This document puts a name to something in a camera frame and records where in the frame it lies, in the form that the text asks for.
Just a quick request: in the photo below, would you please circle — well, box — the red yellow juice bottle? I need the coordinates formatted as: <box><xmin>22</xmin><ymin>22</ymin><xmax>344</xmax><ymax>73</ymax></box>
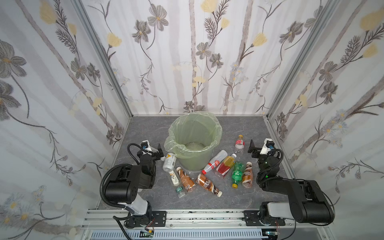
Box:
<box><xmin>215</xmin><ymin>154</ymin><xmax>237</xmax><ymax>179</ymax></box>

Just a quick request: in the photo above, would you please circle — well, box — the brown milk-tea bottle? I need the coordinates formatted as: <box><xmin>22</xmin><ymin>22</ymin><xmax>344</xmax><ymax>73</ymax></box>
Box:
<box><xmin>242</xmin><ymin>162</ymin><xmax>254</xmax><ymax>189</ymax></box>

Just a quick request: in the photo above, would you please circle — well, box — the brown tea bottle left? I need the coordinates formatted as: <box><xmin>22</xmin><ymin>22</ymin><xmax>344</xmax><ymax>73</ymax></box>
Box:
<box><xmin>176</xmin><ymin>167</ymin><xmax>196</xmax><ymax>193</ymax></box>

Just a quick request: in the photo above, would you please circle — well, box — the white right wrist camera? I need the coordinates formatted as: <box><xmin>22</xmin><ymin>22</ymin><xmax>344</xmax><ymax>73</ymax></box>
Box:
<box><xmin>260</xmin><ymin>138</ymin><xmax>275</xmax><ymax>155</ymax></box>

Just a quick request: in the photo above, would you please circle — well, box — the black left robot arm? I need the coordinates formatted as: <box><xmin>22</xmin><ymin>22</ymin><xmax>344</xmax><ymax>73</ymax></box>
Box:
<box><xmin>99</xmin><ymin>140</ymin><xmax>165</xmax><ymax>230</ymax></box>

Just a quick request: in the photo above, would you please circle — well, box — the green mesh waste bin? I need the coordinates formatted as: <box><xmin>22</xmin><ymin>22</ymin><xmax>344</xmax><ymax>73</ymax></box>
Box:
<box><xmin>172</xmin><ymin>112</ymin><xmax>222</xmax><ymax>172</ymax></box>

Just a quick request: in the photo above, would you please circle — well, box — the green soda bottle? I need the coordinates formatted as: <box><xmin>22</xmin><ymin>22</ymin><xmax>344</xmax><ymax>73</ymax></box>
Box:
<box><xmin>232</xmin><ymin>161</ymin><xmax>245</xmax><ymax>189</ymax></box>

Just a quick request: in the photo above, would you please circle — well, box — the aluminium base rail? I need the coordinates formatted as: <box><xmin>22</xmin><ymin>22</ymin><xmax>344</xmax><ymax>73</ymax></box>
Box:
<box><xmin>81</xmin><ymin>209</ymin><xmax>335</xmax><ymax>240</ymax></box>

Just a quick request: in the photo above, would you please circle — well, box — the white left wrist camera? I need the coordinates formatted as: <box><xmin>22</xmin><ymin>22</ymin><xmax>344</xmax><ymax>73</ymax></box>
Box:
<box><xmin>141</xmin><ymin>140</ymin><xmax>158</xmax><ymax>153</ymax></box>

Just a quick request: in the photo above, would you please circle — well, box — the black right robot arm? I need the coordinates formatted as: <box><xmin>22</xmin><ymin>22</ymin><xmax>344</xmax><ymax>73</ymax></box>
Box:
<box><xmin>248</xmin><ymin>139</ymin><xmax>336</xmax><ymax>227</ymax></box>

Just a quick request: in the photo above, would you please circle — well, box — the brown coffee bottle centre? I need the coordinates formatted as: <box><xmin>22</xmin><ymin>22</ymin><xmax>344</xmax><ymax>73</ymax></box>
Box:
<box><xmin>196</xmin><ymin>174</ymin><xmax>223</xmax><ymax>197</ymax></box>

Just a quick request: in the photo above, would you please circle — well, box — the white bottle yellow arrow label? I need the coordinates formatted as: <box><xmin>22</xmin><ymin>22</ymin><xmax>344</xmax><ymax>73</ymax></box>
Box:
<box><xmin>163</xmin><ymin>153</ymin><xmax>177</xmax><ymax>172</ymax></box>

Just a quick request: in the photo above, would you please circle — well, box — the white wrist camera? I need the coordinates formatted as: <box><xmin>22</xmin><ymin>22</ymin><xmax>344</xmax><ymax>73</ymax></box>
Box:
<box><xmin>260</xmin><ymin>138</ymin><xmax>275</xmax><ymax>155</ymax></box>
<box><xmin>141</xmin><ymin>140</ymin><xmax>158</xmax><ymax>153</ymax></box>

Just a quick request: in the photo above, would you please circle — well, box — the small green-label clear bottle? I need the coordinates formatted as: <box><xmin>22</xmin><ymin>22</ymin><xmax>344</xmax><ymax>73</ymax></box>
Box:
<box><xmin>176</xmin><ymin>186</ymin><xmax>186</xmax><ymax>198</ymax></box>

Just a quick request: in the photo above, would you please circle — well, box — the white bottle red label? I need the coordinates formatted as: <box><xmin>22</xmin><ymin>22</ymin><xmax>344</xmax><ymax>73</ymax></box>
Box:
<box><xmin>201</xmin><ymin>150</ymin><xmax>228</xmax><ymax>175</ymax></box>

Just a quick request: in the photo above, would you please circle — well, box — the green plastic bin liner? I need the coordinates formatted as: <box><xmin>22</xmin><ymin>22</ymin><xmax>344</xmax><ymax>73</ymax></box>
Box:
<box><xmin>164</xmin><ymin>111</ymin><xmax>223</xmax><ymax>160</ymax></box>

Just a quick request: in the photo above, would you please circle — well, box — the white slotted cable duct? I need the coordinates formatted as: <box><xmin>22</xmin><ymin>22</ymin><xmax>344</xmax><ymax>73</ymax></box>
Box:
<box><xmin>89</xmin><ymin>229</ymin><xmax>270</xmax><ymax>240</ymax></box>

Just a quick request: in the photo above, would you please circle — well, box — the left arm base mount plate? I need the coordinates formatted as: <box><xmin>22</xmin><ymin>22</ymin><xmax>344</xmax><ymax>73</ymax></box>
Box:
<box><xmin>124</xmin><ymin>211</ymin><xmax>167</xmax><ymax>229</ymax></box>

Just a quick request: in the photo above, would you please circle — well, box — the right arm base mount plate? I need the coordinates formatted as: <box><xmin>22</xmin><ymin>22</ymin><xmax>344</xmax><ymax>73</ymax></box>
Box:
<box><xmin>243</xmin><ymin>210</ymin><xmax>286</xmax><ymax>227</ymax></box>

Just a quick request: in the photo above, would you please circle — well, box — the small clear cream-label bottle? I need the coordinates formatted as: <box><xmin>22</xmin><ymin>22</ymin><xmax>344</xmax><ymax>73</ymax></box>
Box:
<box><xmin>169</xmin><ymin>170</ymin><xmax>181</xmax><ymax>187</ymax></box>

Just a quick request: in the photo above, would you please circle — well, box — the clear bottle red label yellow cap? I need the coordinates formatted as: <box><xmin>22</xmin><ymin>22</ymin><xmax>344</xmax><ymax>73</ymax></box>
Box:
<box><xmin>235</xmin><ymin>135</ymin><xmax>245</xmax><ymax>154</ymax></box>

